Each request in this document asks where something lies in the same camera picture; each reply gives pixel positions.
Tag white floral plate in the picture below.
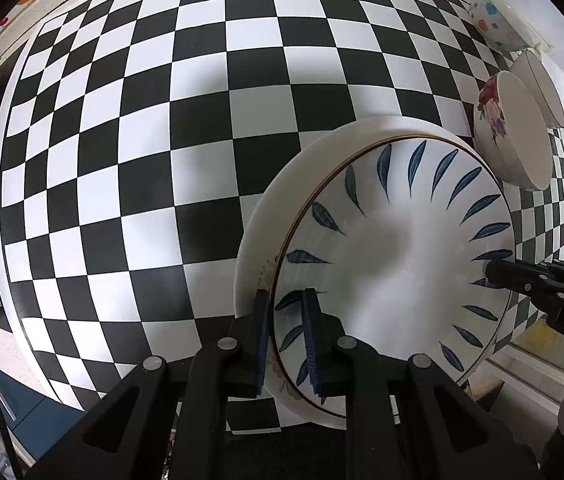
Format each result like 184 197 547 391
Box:
234 116 476 429

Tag blue leaf pattern plate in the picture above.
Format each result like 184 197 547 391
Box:
268 136 518 408

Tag white bowl rose pattern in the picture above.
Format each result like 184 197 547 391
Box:
473 70 553 191

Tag white bowl blue rim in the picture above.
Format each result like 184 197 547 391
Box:
511 49 564 129

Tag white bowl colourful dots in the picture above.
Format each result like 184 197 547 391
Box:
468 0 542 52

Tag blue cabinet front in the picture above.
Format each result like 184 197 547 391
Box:
0 370 84 460

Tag black white checkered mat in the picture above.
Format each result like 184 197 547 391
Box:
0 0 564 434

